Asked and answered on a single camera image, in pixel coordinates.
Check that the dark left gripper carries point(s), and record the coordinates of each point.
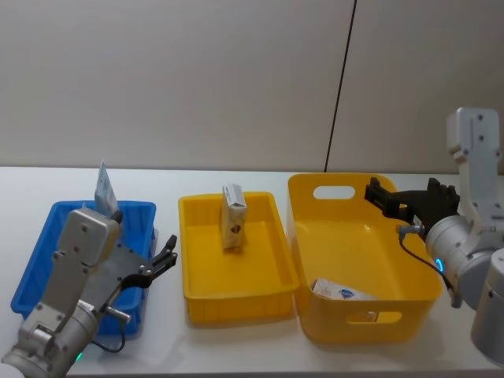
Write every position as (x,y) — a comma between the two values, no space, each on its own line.
(118,267)

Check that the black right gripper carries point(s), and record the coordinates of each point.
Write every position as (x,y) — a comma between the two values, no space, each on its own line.
(441,201)

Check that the pale blue white packet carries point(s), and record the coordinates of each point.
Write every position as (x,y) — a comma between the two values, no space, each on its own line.
(104,189)

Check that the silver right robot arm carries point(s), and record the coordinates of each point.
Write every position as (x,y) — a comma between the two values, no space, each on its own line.
(453,244)

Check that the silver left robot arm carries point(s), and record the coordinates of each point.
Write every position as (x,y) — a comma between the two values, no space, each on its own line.
(67,275)

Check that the cream printed carton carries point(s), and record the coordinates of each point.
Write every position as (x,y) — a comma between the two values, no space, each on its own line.
(233,224)

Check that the shallow yellow plastic tray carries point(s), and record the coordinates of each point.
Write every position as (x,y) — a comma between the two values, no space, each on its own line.
(236,275)

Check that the blue plastic bin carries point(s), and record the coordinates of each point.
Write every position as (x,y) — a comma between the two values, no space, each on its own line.
(35,267)

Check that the white printed flat packet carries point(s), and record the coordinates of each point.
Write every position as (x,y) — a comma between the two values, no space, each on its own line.
(338,292)

